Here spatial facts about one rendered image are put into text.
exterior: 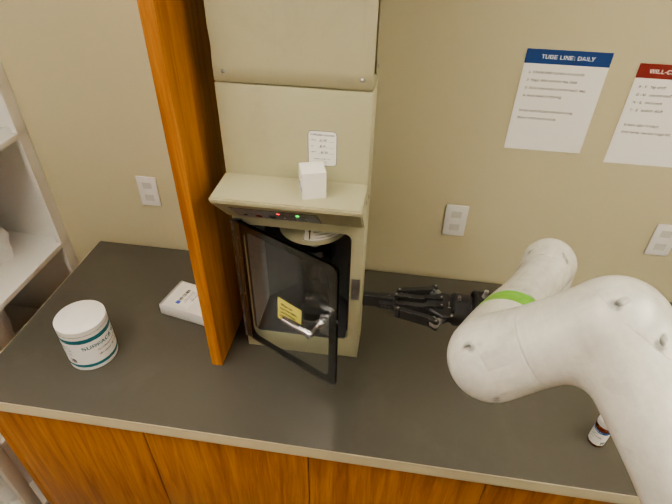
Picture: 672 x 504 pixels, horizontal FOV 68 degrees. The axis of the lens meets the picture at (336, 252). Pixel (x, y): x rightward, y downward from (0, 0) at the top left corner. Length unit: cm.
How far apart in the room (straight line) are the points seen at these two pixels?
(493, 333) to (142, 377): 105
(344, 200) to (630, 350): 61
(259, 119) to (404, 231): 77
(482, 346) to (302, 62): 62
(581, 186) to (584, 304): 103
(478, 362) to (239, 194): 61
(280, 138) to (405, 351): 74
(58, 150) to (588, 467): 182
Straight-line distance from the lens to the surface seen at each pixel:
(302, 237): 122
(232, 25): 103
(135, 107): 171
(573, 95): 152
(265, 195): 105
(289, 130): 107
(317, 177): 101
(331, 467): 141
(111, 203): 196
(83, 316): 151
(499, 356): 68
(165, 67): 100
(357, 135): 104
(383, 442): 131
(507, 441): 138
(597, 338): 63
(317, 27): 99
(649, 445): 66
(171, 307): 161
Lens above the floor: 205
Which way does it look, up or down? 38 degrees down
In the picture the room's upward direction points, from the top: 1 degrees clockwise
